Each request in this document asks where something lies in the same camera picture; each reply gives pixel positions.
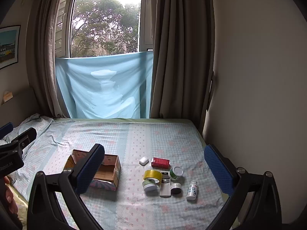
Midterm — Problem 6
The floral checked bedsheet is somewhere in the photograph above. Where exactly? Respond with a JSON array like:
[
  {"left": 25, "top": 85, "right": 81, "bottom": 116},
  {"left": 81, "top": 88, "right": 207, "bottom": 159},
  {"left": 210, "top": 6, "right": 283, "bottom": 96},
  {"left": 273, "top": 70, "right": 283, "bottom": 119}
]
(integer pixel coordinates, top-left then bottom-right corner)
[{"left": 5, "top": 118, "right": 231, "bottom": 230}]

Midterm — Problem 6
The yellow tape roll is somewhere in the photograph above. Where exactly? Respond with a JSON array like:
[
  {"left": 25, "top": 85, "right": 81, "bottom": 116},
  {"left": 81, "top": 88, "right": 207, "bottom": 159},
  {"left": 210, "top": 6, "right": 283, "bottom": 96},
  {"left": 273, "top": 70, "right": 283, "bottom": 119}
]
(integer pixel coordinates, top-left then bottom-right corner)
[{"left": 143, "top": 169, "right": 162, "bottom": 184}]

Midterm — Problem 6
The person's left hand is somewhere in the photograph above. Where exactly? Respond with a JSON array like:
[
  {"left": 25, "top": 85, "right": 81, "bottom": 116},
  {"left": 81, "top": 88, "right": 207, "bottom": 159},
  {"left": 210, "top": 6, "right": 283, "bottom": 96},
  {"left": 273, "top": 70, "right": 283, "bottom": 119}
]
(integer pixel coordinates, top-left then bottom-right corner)
[{"left": 4, "top": 176, "right": 19, "bottom": 214}]

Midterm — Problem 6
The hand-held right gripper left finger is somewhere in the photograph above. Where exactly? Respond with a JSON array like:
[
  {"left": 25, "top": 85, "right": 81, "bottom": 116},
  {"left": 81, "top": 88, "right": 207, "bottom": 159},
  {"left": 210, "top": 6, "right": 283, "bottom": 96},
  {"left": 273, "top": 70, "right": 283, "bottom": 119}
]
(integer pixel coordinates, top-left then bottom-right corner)
[{"left": 27, "top": 144, "right": 105, "bottom": 230}]

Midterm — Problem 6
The white remote control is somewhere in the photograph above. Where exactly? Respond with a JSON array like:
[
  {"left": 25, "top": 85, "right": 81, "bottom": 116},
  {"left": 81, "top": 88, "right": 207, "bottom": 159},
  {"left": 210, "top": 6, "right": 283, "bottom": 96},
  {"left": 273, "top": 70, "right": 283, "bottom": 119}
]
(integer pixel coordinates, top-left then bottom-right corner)
[{"left": 159, "top": 171, "right": 172, "bottom": 198}]

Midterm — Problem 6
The white pill bottle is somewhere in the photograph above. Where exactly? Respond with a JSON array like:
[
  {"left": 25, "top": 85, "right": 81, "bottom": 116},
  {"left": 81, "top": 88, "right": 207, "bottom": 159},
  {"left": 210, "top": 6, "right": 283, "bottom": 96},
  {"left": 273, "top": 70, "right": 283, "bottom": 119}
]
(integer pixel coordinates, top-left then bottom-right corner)
[{"left": 186, "top": 180, "right": 198, "bottom": 201}]

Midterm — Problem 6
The small white and green jar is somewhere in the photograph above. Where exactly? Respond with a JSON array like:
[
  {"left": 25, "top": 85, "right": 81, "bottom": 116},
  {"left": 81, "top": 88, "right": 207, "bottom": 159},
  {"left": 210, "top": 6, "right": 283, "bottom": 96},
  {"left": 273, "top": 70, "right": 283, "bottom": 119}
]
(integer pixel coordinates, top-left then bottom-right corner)
[{"left": 142, "top": 179, "right": 158, "bottom": 192}]

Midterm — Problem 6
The small black jar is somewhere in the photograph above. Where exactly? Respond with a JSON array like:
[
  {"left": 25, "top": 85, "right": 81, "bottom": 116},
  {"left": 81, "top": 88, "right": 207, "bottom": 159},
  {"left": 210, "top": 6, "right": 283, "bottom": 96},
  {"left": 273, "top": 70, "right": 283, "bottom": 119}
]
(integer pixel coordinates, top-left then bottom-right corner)
[{"left": 171, "top": 182, "right": 183, "bottom": 194}]

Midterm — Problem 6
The beige headboard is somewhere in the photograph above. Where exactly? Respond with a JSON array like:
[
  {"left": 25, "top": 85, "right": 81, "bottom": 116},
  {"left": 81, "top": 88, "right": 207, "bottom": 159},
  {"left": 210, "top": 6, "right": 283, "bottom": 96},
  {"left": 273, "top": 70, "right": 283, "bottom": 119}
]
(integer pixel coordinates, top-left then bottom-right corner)
[{"left": 0, "top": 86, "right": 54, "bottom": 128}]

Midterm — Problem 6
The light blue cloth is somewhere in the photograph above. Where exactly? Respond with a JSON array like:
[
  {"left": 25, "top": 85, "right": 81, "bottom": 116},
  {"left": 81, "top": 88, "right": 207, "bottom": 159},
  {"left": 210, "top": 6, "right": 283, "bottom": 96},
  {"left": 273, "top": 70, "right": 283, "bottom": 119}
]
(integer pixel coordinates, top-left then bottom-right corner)
[{"left": 55, "top": 51, "right": 154, "bottom": 119}]

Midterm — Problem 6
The brown curtain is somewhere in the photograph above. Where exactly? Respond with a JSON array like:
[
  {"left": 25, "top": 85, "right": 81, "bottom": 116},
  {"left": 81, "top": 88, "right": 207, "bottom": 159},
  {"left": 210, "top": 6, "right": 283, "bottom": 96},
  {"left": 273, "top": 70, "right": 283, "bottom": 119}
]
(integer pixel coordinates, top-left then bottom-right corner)
[
  {"left": 26, "top": 0, "right": 79, "bottom": 118},
  {"left": 140, "top": 0, "right": 215, "bottom": 130}
]

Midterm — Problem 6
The cardboard box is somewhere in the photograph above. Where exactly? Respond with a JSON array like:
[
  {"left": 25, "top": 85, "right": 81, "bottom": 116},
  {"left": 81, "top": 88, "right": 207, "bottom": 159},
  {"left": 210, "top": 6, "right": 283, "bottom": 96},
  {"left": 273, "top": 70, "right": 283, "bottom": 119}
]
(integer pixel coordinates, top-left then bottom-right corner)
[{"left": 63, "top": 149, "right": 121, "bottom": 191}]

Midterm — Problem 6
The window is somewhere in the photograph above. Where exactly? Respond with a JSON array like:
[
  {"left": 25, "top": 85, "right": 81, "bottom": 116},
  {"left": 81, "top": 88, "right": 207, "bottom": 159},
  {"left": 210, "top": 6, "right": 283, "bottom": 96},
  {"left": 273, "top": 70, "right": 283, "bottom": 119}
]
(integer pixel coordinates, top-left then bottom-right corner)
[{"left": 55, "top": 0, "right": 154, "bottom": 59}]

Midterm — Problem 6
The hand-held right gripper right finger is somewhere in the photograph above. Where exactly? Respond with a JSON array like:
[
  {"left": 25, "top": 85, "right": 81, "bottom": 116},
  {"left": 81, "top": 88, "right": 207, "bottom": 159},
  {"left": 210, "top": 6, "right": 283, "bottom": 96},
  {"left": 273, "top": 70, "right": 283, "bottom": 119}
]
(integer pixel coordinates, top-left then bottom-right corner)
[{"left": 204, "top": 144, "right": 282, "bottom": 230}]

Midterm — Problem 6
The white-lid jar with green label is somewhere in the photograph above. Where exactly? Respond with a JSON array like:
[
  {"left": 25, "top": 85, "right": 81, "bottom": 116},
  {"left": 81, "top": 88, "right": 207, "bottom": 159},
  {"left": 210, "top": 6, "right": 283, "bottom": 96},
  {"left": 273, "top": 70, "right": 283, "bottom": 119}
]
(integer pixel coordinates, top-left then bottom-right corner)
[{"left": 168, "top": 166, "right": 184, "bottom": 181}]

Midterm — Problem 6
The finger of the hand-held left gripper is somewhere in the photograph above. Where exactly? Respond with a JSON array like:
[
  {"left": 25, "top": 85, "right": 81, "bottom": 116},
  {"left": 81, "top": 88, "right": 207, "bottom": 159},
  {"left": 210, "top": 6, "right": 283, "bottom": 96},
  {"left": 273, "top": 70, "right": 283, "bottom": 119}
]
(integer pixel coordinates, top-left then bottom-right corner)
[
  {"left": 0, "top": 122, "right": 14, "bottom": 138},
  {"left": 0, "top": 127, "right": 37, "bottom": 154}
]

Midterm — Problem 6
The red carton box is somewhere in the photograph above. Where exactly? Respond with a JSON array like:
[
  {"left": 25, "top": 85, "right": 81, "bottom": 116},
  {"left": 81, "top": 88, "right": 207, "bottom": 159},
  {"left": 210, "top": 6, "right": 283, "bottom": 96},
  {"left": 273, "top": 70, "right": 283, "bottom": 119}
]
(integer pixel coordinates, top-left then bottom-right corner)
[{"left": 151, "top": 157, "right": 170, "bottom": 169}]

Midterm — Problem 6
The framed wall picture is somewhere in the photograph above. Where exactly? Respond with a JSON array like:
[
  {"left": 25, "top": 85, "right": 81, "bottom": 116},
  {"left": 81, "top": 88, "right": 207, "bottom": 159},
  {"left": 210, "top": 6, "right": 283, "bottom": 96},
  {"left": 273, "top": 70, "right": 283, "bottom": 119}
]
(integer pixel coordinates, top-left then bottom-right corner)
[{"left": 0, "top": 25, "right": 21, "bottom": 70}]

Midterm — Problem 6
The floral pillow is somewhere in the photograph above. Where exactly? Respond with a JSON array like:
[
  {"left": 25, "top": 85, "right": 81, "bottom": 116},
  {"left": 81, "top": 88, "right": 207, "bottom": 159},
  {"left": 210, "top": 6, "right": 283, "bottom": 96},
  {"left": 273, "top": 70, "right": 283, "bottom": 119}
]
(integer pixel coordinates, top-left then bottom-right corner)
[{"left": 0, "top": 114, "right": 55, "bottom": 146}]

